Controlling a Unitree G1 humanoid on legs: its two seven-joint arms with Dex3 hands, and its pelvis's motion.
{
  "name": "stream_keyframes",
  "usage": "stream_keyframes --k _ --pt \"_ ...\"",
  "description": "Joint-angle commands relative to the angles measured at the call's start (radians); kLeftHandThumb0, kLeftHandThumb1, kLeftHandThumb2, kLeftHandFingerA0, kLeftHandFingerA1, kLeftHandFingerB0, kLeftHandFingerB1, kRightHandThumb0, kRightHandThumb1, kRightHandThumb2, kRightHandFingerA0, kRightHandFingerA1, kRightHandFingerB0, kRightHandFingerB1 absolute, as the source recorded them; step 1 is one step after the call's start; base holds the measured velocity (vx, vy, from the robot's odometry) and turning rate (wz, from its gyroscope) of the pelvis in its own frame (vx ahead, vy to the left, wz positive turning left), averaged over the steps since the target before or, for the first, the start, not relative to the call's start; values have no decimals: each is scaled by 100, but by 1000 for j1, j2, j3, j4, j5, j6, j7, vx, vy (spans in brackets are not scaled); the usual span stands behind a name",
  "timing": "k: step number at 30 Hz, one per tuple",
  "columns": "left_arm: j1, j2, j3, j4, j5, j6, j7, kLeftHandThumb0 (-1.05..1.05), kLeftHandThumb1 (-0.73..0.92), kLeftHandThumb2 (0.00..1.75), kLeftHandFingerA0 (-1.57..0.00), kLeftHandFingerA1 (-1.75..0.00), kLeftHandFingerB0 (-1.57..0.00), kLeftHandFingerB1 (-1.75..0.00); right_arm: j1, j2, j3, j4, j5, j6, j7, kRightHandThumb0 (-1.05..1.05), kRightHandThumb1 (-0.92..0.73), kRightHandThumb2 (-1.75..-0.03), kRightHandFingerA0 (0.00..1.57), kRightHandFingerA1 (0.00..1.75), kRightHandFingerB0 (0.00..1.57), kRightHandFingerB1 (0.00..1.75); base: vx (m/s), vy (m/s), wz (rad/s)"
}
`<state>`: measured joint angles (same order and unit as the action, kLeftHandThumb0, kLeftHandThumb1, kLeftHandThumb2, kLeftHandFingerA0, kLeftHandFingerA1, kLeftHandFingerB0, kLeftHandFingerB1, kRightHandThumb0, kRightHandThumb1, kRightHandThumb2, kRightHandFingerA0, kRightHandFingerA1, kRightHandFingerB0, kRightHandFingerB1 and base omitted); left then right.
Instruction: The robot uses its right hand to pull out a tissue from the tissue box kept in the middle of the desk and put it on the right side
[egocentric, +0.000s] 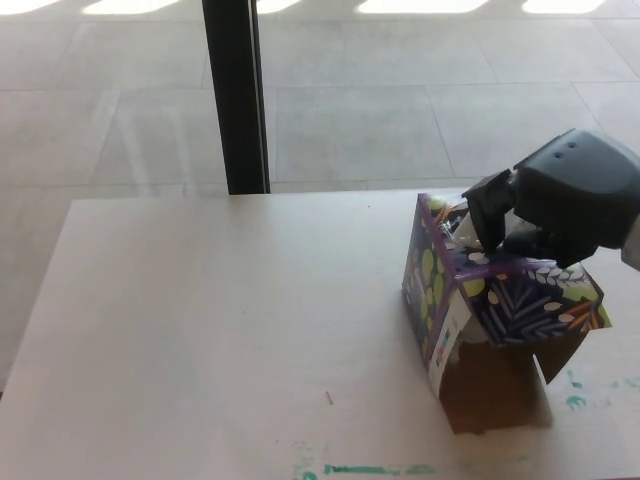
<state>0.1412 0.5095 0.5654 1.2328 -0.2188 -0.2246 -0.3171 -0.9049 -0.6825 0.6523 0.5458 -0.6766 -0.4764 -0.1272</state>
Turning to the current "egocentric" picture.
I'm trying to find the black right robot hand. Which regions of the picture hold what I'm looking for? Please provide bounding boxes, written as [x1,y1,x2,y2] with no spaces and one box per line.
[462,128,640,269]

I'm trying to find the white tissue sheet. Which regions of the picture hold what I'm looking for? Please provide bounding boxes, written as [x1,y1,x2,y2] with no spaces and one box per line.
[452,208,490,250]

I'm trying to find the floral purple tissue box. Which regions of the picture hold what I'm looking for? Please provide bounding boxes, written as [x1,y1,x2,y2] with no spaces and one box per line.
[401,192,613,435]

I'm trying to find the black vertical window post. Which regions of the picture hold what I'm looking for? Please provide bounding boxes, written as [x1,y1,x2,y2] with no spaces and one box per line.
[201,0,272,196]

